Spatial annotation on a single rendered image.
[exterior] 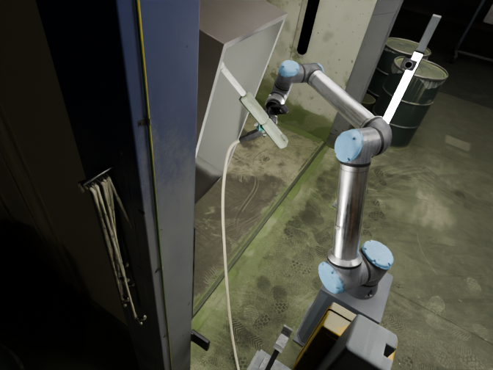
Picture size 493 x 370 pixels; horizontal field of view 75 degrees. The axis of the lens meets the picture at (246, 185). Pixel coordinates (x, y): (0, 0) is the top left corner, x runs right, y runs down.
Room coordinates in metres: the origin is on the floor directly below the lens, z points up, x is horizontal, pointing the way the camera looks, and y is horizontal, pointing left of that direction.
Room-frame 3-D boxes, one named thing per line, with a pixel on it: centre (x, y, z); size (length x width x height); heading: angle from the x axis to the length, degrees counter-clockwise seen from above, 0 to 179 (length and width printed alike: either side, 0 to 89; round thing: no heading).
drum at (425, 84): (3.60, -1.62, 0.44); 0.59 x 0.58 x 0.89; 170
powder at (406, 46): (4.25, -1.64, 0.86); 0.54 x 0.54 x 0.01
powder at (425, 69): (3.60, -1.62, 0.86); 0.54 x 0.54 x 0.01
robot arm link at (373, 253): (0.96, -0.65, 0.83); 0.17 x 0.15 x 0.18; 120
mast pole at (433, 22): (2.22, -0.94, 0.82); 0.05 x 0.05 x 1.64; 66
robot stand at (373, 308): (0.96, -0.66, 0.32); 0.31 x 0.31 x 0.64; 66
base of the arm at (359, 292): (0.96, -0.66, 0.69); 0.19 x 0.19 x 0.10
